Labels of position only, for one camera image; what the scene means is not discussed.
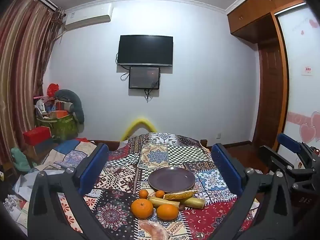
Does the red plastic bag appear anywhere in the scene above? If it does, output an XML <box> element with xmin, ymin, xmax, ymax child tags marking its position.
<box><xmin>47</xmin><ymin>83</ymin><xmax>60</xmax><ymax>97</ymax></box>

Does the white air conditioner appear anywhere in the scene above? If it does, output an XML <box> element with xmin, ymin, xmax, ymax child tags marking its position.
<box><xmin>64</xmin><ymin>6</ymin><xmax>114</xmax><ymax>26</ymax></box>

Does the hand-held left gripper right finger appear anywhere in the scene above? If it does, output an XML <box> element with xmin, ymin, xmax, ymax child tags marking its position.
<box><xmin>211</xmin><ymin>143</ymin><xmax>296</xmax><ymax>240</ymax></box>

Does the thick yellow sugarcane stick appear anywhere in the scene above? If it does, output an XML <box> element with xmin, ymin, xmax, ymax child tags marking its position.
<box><xmin>180</xmin><ymin>197</ymin><xmax>207</xmax><ymax>209</ymax></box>

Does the orange box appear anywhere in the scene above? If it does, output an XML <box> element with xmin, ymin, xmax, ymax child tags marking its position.
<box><xmin>49</xmin><ymin>109</ymin><xmax>73</xmax><ymax>119</ymax></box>

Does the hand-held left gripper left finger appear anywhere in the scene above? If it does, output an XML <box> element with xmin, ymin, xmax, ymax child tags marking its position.
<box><xmin>27</xmin><ymin>143</ymin><xmax>118</xmax><ymax>240</ymax></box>

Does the smooth large orange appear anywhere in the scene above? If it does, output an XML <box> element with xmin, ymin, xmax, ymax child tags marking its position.
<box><xmin>156</xmin><ymin>204</ymin><xmax>180</xmax><ymax>221</ymax></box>

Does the white crumpled cloth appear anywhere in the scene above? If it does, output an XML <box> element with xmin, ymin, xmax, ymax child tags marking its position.
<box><xmin>4</xmin><ymin>169</ymin><xmax>40</xmax><ymax>230</ymax></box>

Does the pomelo peel piece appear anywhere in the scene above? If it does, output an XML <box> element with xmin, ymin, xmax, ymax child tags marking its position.
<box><xmin>163</xmin><ymin>190</ymin><xmax>197</xmax><ymax>200</ymax></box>

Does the patchwork printed blanket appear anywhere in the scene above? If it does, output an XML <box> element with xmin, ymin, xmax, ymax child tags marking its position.
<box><xmin>15</xmin><ymin>132</ymin><xmax>263</xmax><ymax>240</ymax></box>

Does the white heart-printed sliding door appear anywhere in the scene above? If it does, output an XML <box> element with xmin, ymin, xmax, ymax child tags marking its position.
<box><xmin>275</xmin><ymin>2</ymin><xmax>320</xmax><ymax>153</ymax></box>

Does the teal cloth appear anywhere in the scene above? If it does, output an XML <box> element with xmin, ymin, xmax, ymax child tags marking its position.
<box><xmin>11</xmin><ymin>147</ymin><xmax>38</xmax><ymax>173</ymax></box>

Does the small white fan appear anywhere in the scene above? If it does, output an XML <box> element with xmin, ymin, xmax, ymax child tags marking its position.
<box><xmin>37</xmin><ymin>99</ymin><xmax>48</xmax><ymax>113</ymax></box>

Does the pink pomelo segment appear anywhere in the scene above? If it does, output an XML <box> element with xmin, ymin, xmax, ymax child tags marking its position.
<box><xmin>138</xmin><ymin>219</ymin><xmax>169</xmax><ymax>240</ymax></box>

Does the grey long pillow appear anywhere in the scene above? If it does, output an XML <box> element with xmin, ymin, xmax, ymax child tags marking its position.
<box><xmin>54</xmin><ymin>89</ymin><xmax>85</xmax><ymax>124</ymax></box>

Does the wooden overhead cabinet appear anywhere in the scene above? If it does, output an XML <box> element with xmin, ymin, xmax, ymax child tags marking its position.
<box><xmin>226</xmin><ymin>0</ymin><xmax>307</xmax><ymax>40</ymax></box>

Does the dark purple plate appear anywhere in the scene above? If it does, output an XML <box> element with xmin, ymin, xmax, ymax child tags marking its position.
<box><xmin>147</xmin><ymin>167</ymin><xmax>196</xmax><ymax>191</ymax></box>

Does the striped brown curtain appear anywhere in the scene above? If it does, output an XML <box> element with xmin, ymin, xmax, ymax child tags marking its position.
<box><xmin>0</xmin><ymin>0</ymin><xmax>65</xmax><ymax>167</ymax></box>

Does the green patterned bag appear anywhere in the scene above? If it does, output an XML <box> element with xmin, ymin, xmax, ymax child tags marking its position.
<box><xmin>36</xmin><ymin>112</ymin><xmax>79</xmax><ymax>141</ymax></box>

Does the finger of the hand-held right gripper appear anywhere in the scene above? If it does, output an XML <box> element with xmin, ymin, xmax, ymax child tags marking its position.
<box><xmin>259</xmin><ymin>144</ymin><xmax>315</xmax><ymax>180</ymax></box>
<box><xmin>276</xmin><ymin>133</ymin><xmax>320</xmax><ymax>162</ymax></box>

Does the red box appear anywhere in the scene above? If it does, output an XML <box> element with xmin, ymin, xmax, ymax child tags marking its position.
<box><xmin>23</xmin><ymin>126</ymin><xmax>52</xmax><ymax>146</ymax></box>

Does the yellow foam hoop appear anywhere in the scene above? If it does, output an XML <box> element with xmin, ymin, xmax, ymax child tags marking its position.
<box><xmin>120</xmin><ymin>116</ymin><xmax>158</xmax><ymax>142</ymax></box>

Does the black monitor cable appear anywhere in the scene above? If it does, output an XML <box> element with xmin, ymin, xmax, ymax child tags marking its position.
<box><xmin>120</xmin><ymin>72</ymin><xmax>162</xmax><ymax>103</ymax></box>

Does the black wall television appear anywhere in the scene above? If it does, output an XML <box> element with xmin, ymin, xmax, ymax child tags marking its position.
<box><xmin>117</xmin><ymin>35</ymin><xmax>174</xmax><ymax>67</ymax></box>

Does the small black wall monitor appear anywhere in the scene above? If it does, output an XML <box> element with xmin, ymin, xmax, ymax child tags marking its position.
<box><xmin>128</xmin><ymin>66</ymin><xmax>161</xmax><ymax>90</ymax></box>

